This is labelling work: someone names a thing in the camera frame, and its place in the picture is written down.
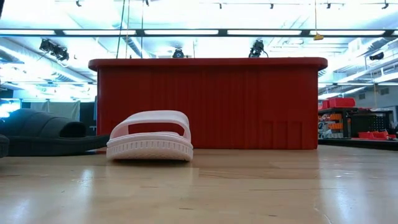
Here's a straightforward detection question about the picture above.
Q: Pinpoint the white slide sandal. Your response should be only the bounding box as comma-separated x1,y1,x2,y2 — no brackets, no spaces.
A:
106,110,194,162

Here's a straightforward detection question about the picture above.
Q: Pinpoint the black slide sandal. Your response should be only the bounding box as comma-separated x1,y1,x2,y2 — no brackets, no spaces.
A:
0,108,111,157

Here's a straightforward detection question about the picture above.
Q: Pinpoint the red plastic bin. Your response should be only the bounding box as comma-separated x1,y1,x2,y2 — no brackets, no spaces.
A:
88,57,328,151

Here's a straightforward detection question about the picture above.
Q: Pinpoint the grey partition curtain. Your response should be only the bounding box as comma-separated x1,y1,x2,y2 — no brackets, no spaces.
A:
21,99,81,121

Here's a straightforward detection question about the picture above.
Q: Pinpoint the red storage box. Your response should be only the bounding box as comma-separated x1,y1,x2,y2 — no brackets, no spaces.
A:
328,97,356,108

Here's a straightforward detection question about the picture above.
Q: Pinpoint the black storage shelf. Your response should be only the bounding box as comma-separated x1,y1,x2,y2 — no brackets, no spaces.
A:
318,107,394,139

